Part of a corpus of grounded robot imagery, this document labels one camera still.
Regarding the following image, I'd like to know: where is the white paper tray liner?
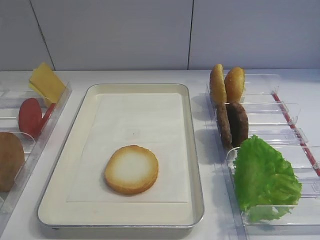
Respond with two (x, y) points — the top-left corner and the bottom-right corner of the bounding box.
(67, 93), (189, 203)

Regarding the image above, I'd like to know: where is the front orange cheese slice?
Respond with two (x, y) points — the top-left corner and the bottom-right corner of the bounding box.
(29, 62), (66, 104)

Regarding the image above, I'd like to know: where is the rear yellow cheese slice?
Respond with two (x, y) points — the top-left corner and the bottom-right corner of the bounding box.
(28, 81), (52, 108)

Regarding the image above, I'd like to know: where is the bun slice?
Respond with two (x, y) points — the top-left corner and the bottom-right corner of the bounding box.
(0, 132), (25, 192)
(104, 145), (159, 195)

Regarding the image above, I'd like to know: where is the left brown meat patty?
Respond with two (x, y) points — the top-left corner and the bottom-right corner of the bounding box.
(216, 103), (233, 150)

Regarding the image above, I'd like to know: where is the cream rectangular metal tray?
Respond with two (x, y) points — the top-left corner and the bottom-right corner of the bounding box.
(37, 83), (204, 229)

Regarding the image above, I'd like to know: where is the right dark meat patty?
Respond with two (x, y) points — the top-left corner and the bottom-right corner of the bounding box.
(226, 102), (249, 148)

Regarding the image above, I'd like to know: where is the right top bun half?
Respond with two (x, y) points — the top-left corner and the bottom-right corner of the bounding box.
(224, 66), (245, 103)

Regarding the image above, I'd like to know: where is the clear acrylic right rack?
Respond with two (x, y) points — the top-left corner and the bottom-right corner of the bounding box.
(206, 74), (320, 240)

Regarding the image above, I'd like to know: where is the right red tomato slice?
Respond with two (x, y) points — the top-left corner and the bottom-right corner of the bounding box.
(37, 103), (56, 135)

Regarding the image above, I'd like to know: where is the clear acrylic rack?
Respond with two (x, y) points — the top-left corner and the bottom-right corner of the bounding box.
(0, 82), (72, 228)
(206, 74), (320, 240)

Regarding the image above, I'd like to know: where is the red tomato slice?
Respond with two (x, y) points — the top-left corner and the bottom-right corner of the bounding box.
(18, 97), (42, 138)
(37, 103), (56, 135)

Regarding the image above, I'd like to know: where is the green lettuce leaf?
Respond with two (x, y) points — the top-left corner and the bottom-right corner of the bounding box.
(233, 135), (302, 223)

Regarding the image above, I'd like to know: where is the left top bun half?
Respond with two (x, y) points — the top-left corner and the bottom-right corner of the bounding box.
(209, 63), (227, 104)

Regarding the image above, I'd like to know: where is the left red tomato slice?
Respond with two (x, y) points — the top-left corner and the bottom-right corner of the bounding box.
(18, 97), (42, 138)

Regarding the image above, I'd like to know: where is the bun half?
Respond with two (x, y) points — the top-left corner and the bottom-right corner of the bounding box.
(209, 63), (227, 104)
(224, 66), (245, 103)

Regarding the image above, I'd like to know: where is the clear acrylic left rack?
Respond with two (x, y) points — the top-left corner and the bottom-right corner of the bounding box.
(0, 82), (72, 228)

